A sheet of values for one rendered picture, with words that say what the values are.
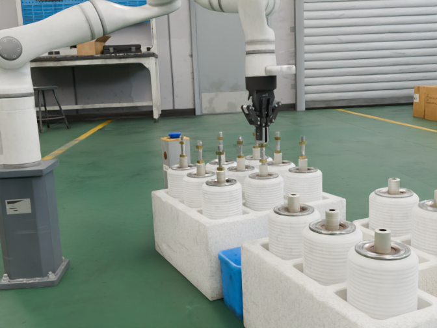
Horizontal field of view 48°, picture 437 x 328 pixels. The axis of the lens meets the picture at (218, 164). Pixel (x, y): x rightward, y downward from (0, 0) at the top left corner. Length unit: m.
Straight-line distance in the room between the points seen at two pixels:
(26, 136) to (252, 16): 0.61
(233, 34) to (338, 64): 1.36
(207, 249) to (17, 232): 0.49
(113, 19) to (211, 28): 4.92
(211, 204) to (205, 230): 0.07
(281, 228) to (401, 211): 0.26
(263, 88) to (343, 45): 5.30
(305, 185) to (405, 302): 0.58
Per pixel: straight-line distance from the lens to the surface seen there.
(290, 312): 0.84
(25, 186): 1.27
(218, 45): 6.18
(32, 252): 1.32
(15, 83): 1.29
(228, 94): 6.19
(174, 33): 6.19
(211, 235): 1.09
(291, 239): 0.88
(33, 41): 1.26
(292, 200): 0.90
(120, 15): 1.32
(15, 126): 1.27
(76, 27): 1.28
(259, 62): 1.15
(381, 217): 1.02
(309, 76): 6.30
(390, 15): 6.66
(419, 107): 5.10
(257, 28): 1.15
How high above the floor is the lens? 0.51
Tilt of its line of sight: 11 degrees down
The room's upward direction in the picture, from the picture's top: 3 degrees counter-clockwise
